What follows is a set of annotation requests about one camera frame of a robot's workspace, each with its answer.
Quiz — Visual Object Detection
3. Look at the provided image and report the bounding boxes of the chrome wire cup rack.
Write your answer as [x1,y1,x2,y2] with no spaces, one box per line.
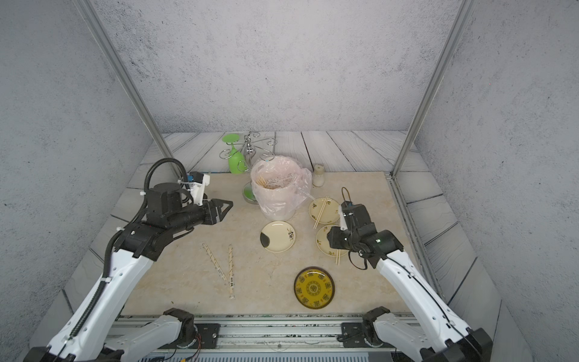
[219,130,277,205]

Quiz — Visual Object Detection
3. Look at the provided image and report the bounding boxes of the small cream bottle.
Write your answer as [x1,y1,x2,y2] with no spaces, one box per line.
[312,164,325,187]

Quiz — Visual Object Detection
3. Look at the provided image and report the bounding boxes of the chopsticks pair one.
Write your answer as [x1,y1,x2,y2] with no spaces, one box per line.
[202,243,229,284]

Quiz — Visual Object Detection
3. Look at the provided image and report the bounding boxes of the large cream oval plate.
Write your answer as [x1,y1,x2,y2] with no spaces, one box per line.
[315,225,348,259]

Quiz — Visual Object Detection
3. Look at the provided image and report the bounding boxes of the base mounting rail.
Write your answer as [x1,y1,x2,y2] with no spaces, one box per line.
[103,311,476,362]

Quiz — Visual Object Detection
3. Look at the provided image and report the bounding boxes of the chopsticks pair two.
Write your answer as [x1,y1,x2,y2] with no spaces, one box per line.
[228,244,235,300]

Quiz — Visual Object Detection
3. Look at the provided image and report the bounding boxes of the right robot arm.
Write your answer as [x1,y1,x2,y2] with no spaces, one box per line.
[327,188,493,361]

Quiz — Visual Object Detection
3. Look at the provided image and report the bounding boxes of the bare chopsticks in bin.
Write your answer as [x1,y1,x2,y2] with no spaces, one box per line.
[256,176,283,189]

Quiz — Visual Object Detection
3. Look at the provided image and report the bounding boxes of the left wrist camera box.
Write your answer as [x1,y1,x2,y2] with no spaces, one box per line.
[187,171,210,206]

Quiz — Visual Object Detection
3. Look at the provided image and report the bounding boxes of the white trash bin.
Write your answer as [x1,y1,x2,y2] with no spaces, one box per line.
[250,155,304,222]

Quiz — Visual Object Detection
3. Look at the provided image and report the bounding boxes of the metal corner post right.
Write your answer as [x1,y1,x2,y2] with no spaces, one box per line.
[391,0,476,179]

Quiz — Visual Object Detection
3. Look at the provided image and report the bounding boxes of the yellow patterned round plate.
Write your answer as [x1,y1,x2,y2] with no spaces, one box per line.
[293,267,336,310]

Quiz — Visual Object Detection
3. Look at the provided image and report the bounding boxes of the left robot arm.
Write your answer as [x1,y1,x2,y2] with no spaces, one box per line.
[24,158,233,361]

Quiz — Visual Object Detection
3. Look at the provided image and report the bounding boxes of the metal corner post left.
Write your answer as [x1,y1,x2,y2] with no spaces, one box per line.
[74,0,173,157]

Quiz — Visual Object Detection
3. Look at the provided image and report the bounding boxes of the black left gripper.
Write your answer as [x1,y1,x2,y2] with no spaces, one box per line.
[166,198,234,237]

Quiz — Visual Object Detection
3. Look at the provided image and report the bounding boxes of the metal corner post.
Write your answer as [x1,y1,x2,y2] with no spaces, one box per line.
[74,0,173,157]
[391,0,476,179]

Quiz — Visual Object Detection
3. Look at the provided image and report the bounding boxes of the green plastic goblet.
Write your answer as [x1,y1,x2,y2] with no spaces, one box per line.
[220,134,248,174]

